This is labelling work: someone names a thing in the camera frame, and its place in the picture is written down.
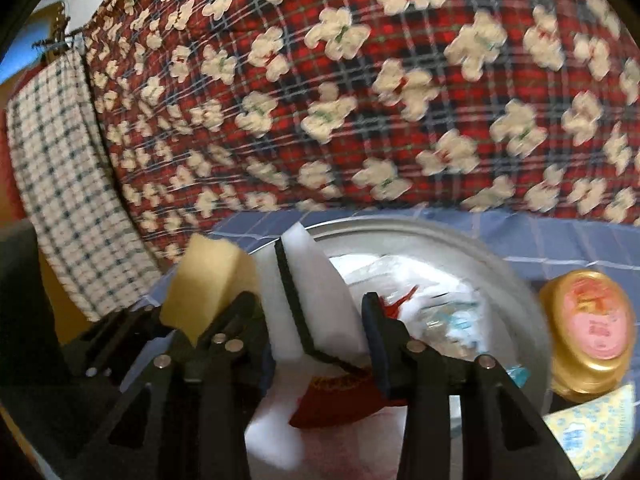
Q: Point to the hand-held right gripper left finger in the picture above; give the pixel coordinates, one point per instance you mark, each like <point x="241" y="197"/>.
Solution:
<point x="267" y="367"/>

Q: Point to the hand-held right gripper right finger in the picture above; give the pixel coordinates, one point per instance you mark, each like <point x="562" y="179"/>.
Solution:
<point x="381" y="365"/>

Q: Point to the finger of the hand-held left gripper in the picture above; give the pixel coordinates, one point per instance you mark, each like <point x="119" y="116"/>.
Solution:
<point x="125" y="350"/>
<point x="227" y="322"/>

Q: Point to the yellow-brown sachet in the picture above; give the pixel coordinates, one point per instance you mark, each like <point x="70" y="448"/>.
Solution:
<point x="210" y="275"/>

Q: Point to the red embroidered pouch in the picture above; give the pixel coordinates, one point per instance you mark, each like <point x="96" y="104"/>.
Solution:
<point x="340" y="405"/>

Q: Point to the white sponge with black layer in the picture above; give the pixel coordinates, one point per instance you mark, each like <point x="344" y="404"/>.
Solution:
<point x="320" y="300"/>

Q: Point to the navy round tin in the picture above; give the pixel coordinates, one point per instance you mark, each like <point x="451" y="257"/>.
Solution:
<point x="450" y="240"/>

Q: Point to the light blue packet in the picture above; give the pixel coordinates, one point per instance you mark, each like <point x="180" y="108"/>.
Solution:
<point x="452" y="330"/>

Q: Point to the white checked cloth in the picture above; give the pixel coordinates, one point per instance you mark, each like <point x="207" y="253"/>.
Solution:
<point x="75" y="185"/>

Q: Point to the gold lidded jar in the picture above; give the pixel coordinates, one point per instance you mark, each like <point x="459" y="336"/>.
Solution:
<point x="595" y="320"/>

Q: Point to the yellow tissue pack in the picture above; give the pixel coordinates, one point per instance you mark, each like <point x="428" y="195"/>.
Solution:
<point x="590" y="430"/>

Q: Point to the red plaid bear quilt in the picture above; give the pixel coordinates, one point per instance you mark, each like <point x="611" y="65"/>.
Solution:
<point x="350" y="85"/>

